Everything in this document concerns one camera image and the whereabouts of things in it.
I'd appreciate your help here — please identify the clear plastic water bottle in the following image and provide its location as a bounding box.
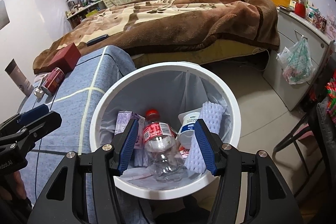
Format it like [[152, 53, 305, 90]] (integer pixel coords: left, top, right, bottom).
[[143, 109, 187, 182]]

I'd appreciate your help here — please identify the lilac foam net sleeve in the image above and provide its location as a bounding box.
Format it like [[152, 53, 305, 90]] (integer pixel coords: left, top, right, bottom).
[[185, 101, 227, 175]]

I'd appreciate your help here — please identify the white yogurt cup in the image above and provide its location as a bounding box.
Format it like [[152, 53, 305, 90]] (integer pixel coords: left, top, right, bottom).
[[177, 107, 202, 149]]

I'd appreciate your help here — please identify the left hand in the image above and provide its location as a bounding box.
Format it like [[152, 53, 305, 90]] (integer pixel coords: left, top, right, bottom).
[[1, 171, 27, 201]]

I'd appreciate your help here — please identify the grey thermos tumbler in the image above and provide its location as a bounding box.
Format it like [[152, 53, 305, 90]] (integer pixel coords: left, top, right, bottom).
[[5, 59, 34, 97]]

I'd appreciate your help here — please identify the blue checked table cloth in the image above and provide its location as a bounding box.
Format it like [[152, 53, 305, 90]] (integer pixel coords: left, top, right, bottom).
[[19, 46, 135, 203]]

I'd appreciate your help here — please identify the dark red gift box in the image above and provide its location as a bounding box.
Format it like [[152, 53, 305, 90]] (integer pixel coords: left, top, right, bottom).
[[48, 43, 81, 75]]

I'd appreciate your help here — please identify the black chair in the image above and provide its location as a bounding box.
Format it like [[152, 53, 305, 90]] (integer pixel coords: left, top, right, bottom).
[[272, 41, 335, 197]]

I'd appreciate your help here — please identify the black phone on bed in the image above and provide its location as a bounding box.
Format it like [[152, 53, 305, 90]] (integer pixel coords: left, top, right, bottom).
[[87, 34, 109, 47]]

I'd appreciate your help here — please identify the red plaid bag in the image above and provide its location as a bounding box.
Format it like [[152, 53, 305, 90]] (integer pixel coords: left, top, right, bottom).
[[326, 78, 336, 124]]

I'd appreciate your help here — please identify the hanging plastic bag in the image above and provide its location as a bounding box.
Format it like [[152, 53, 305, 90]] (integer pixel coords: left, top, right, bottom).
[[276, 36, 315, 85]]

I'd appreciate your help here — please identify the grey drawer cabinet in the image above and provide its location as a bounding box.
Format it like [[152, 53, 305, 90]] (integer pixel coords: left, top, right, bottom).
[[263, 7, 335, 111]]

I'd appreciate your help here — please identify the red cup on cabinet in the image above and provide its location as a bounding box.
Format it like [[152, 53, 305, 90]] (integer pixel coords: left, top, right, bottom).
[[294, 0, 306, 18]]

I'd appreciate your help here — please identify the brown patterned blanket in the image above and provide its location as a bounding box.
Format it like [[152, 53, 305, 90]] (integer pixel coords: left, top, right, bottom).
[[33, 0, 280, 74]]

